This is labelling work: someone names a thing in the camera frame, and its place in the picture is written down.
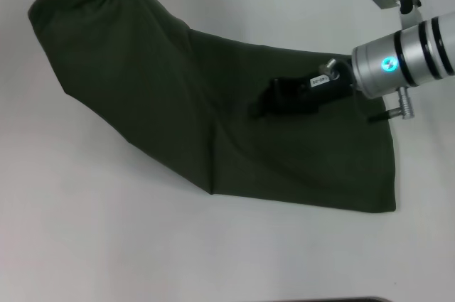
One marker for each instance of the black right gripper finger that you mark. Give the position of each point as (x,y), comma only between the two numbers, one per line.
(281,90)
(284,110)

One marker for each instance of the dark green printed t-shirt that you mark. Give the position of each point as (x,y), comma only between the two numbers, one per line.
(177,85)

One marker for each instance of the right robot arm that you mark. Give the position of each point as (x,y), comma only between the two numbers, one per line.
(409,57)

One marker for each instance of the dark flat object edge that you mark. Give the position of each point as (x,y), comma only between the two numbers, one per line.
(341,300)

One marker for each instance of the small silver wrist connector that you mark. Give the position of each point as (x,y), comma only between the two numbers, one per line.
(328,69)

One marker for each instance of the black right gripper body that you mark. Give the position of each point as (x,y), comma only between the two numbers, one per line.
(327,85)

